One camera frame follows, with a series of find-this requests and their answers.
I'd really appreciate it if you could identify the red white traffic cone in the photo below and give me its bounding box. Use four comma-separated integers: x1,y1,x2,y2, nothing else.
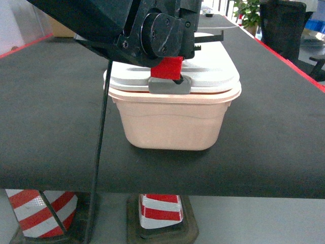
237,14,243,26

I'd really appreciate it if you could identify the red camera mount block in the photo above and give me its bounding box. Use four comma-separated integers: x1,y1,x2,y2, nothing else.
150,56,183,80

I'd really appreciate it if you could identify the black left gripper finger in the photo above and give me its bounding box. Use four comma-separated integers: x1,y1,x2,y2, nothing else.
194,30,224,42

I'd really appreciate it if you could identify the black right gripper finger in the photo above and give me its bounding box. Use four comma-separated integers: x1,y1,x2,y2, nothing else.
194,45,202,51

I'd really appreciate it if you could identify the left striped traffic cone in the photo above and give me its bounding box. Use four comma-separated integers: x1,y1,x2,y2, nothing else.
5,189,78,239

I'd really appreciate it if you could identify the potted green plant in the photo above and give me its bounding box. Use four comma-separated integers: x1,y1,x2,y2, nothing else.
234,0,261,36

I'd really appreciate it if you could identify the black felt table mat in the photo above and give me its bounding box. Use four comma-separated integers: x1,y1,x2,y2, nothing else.
1,15,324,199

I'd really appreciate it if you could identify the black mesh office chair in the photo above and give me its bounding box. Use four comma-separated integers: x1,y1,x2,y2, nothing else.
259,1,314,62

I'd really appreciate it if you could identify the cardboard box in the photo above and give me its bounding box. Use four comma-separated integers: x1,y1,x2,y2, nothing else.
48,16,75,38

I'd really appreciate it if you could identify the pink plastic storage box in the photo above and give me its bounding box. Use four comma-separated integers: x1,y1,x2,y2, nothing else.
109,82,242,150

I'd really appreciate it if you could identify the black cable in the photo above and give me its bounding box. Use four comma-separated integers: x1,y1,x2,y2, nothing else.
85,59,114,244

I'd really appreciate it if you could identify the white lid with grey handle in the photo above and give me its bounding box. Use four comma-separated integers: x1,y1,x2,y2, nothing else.
110,41,240,95

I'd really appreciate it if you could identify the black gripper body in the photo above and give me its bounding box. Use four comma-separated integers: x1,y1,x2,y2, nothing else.
115,1,202,67

